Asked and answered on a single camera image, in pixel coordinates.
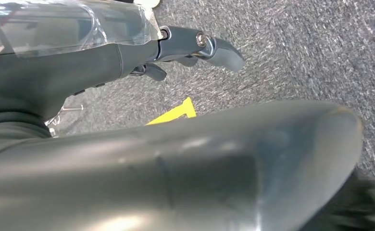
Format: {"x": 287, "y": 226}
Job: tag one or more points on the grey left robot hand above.
{"x": 63, "y": 63}

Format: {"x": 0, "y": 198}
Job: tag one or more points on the yellow floor tape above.
{"x": 178, "y": 113}

